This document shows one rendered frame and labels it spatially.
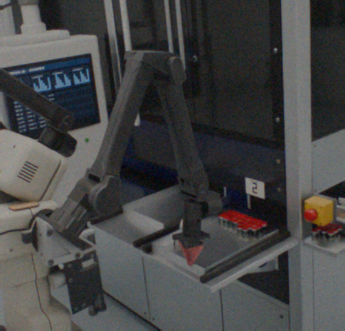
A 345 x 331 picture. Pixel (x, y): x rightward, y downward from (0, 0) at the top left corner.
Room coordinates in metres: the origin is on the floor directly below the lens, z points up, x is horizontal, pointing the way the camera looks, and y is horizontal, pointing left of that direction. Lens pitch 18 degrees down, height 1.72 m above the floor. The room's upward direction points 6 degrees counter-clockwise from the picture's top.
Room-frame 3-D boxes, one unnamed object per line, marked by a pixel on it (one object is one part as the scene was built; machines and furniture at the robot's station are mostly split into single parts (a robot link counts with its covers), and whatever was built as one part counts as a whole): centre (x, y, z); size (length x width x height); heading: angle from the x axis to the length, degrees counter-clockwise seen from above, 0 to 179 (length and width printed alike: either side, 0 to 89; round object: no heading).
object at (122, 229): (1.76, -0.05, 0.87); 0.70 x 0.48 x 0.02; 38
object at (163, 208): (1.94, 0.00, 0.90); 0.34 x 0.26 x 0.04; 128
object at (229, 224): (1.66, -0.20, 0.90); 0.18 x 0.02 x 0.05; 38
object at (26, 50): (2.26, 0.52, 1.19); 0.50 x 0.19 x 0.78; 126
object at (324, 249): (1.56, -0.50, 0.87); 0.14 x 0.13 x 0.02; 128
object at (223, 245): (1.60, -0.11, 0.90); 0.34 x 0.26 x 0.04; 128
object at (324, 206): (1.55, -0.45, 0.99); 0.08 x 0.07 x 0.07; 128
